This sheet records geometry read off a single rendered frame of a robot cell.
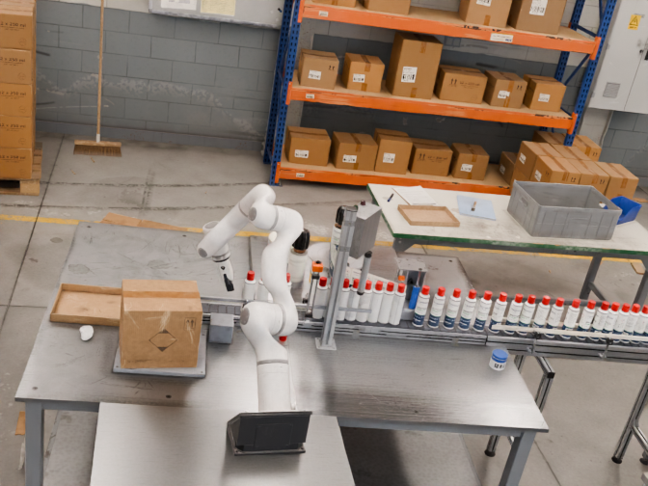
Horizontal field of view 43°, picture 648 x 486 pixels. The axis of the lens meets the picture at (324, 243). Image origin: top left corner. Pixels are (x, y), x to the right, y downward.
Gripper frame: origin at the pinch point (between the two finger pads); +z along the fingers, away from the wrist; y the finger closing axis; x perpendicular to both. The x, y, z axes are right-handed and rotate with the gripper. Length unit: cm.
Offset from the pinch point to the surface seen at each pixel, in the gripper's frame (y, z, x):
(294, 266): 23.6, 10.6, -29.0
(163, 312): -44, -20, 21
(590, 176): 302, 146, -281
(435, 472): -27, 110, -73
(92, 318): -13, -7, 58
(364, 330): -5, 35, -55
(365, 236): -15, -18, -63
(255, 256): 52, 16, -9
